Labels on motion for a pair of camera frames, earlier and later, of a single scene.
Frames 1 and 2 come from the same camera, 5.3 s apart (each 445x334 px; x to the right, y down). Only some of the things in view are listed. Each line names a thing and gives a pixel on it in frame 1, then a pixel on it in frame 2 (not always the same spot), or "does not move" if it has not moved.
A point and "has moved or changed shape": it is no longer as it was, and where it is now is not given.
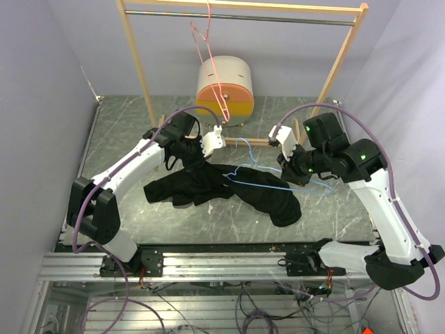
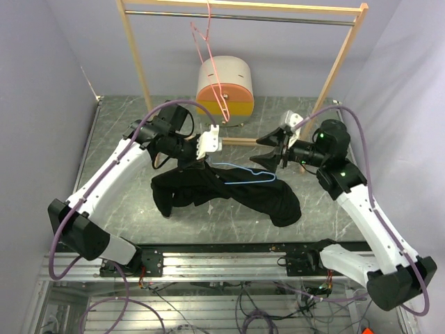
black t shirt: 190,181 has moved or changed shape
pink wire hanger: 206,38 does not move
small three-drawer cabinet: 225,84 does not move
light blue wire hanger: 254,163 to 251,170
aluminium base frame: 207,292 does not move
